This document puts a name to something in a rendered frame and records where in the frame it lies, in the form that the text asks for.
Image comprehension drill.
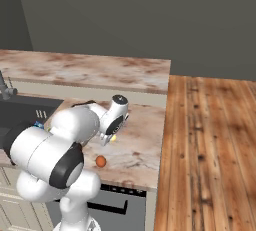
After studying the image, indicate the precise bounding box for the grey dishwasher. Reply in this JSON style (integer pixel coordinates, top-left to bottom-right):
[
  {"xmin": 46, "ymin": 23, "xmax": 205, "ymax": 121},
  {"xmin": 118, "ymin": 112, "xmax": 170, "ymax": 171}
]
[{"xmin": 45, "ymin": 183, "xmax": 148, "ymax": 231}]

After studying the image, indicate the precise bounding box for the black dishwasher handle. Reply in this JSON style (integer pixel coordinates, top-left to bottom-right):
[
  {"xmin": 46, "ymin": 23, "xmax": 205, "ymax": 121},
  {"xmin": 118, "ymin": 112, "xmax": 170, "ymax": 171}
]
[{"xmin": 87, "ymin": 199, "xmax": 130, "ymax": 216}]

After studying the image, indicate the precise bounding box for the grey sink tap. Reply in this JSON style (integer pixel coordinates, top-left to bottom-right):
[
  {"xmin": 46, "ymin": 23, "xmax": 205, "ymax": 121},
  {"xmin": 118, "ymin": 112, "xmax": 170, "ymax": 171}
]
[{"xmin": 0, "ymin": 69, "xmax": 18, "ymax": 101}]

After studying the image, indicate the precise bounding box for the brown egg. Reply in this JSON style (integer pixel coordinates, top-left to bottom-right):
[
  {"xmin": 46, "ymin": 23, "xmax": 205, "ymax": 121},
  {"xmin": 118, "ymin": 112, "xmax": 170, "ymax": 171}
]
[{"xmin": 95, "ymin": 155, "xmax": 108, "ymax": 169}]

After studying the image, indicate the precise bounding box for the cream cupboard door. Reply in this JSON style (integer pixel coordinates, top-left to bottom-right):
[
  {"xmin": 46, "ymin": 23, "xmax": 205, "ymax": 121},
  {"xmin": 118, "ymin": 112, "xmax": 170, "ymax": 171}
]
[{"xmin": 0, "ymin": 166, "xmax": 55, "ymax": 231}]

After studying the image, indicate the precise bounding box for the dark sink basin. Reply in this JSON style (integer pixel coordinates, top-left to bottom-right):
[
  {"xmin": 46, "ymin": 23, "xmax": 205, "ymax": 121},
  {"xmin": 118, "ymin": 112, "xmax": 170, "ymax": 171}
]
[{"xmin": 0, "ymin": 94, "xmax": 65, "ymax": 149}]

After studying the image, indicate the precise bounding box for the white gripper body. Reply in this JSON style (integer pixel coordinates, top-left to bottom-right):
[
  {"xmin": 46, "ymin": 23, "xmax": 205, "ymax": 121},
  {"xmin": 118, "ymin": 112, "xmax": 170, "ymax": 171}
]
[{"xmin": 98, "ymin": 132, "xmax": 112, "ymax": 147}]

